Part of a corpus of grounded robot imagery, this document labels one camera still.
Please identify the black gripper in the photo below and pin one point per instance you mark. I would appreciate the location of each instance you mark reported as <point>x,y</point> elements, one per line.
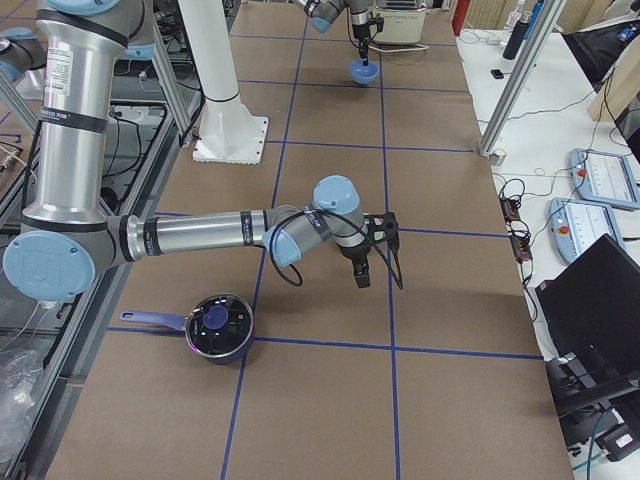
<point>361,33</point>
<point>355,258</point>

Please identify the blue bowl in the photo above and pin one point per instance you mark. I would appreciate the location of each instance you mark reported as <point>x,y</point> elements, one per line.
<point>364,72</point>

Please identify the cream toaster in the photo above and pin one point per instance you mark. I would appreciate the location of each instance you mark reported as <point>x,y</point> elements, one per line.
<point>403,21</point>

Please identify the brown paper table cover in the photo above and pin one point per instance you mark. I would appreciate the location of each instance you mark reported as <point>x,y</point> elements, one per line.
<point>439,379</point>

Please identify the blue saucepan with glass lid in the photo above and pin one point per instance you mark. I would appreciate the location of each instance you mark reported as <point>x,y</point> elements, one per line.
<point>220,328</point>

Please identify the dark water bottle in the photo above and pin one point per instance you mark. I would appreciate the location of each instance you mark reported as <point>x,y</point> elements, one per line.
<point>517,37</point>

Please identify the orange black usb hub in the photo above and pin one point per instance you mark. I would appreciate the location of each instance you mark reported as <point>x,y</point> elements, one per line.
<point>518,231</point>

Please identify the blue teach pendant near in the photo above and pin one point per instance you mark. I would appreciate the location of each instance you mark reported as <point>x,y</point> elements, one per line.
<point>578,224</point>

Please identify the blue teach pendant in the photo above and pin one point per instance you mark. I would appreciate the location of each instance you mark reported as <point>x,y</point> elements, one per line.
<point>604,177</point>
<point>578,224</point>

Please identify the black laptop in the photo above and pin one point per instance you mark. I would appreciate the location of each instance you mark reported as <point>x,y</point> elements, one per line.
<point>594,302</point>

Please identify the blue teach pendant far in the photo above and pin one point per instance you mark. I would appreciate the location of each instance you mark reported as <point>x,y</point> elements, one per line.
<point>604,177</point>

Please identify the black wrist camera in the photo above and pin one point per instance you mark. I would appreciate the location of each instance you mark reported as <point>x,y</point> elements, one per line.
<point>384,228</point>

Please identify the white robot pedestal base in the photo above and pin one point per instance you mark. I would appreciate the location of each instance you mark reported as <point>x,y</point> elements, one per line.
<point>228,132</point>

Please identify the aluminium frame post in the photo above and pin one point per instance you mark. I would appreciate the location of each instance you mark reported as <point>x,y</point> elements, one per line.
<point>539,29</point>

